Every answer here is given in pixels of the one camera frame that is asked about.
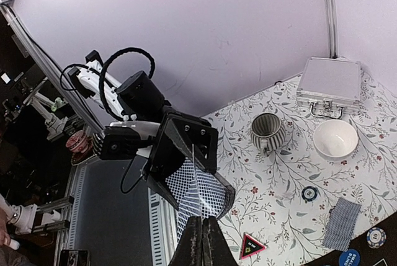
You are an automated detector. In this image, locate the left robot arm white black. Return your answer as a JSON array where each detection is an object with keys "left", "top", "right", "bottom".
[{"left": 62, "top": 47, "right": 235, "bottom": 219}]

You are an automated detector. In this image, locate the striped mug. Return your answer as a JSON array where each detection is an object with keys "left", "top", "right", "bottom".
[{"left": 251, "top": 113, "right": 286, "bottom": 157}]

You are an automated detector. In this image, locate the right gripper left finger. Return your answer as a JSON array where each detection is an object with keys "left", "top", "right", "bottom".
[{"left": 169, "top": 216, "right": 202, "bottom": 266}]

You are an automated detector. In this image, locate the single chip on table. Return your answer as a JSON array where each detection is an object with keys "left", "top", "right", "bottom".
[{"left": 301, "top": 186, "right": 319, "bottom": 203}]

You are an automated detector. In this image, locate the triangular all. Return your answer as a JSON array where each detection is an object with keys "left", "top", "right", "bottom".
[{"left": 239, "top": 233, "right": 267, "bottom": 260}]

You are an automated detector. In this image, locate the left aluminium frame post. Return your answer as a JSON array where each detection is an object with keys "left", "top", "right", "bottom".
[{"left": 325, "top": 0, "right": 338, "bottom": 59}]

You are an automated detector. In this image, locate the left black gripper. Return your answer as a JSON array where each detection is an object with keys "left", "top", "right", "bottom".
[{"left": 144, "top": 106, "right": 235, "bottom": 221}]

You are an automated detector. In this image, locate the dealt card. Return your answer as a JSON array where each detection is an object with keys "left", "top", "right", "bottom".
[{"left": 322, "top": 198, "right": 361, "bottom": 252}]

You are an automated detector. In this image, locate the grey box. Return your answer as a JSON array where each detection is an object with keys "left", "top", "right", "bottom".
[{"left": 296, "top": 57, "right": 361, "bottom": 119}]

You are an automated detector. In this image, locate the blue small blind button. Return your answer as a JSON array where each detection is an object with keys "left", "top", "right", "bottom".
[{"left": 338, "top": 249, "right": 360, "bottom": 266}]

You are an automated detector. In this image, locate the white bowl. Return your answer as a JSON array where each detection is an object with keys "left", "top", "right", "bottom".
[{"left": 313, "top": 120, "right": 359, "bottom": 161}]

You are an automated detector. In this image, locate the front aluminium rail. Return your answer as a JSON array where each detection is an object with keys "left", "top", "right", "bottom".
[{"left": 53, "top": 157, "right": 177, "bottom": 265}]

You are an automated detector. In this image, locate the black poker mat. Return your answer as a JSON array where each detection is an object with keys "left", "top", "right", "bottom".
[{"left": 308, "top": 214, "right": 396, "bottom": 266}]

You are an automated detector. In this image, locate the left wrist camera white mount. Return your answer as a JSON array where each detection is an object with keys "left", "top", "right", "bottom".
[{"left": 92, "top": 120, "right": 160, "bottom": 160}]

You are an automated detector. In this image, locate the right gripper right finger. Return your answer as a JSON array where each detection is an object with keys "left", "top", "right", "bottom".
[{"left": 202, "top": 216, "right": 237, "bottom": 266}]

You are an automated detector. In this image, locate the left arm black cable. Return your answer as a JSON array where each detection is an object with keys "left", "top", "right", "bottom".
[{"left": 98, "top": 47, "right": 156, "bottom": 115}]

